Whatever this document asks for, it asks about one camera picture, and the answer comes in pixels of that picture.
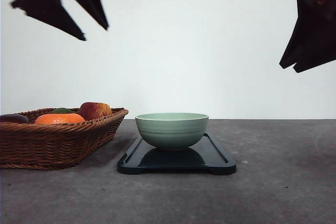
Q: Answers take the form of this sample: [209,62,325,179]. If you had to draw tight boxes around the brown wicker basket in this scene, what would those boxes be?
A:
[0,108,129,170]

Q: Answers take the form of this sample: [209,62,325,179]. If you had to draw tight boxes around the red yellow apple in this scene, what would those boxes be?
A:
[79,102,112,120]

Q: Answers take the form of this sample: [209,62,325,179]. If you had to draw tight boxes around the green avocado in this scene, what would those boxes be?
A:
[51,108,75,114]

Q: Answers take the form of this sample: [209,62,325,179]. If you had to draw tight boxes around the dark purple fruit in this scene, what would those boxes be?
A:
[0,114,29,123]

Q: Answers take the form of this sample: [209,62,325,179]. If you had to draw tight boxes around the green ribbed bowl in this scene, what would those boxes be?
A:
[135,113,209,148]

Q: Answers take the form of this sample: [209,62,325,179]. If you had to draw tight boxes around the orange tangerine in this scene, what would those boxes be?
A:
[34,113,85,124]

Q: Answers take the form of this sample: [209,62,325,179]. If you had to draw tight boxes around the dark rectangular tray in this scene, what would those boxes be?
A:
[117,133,236,175]

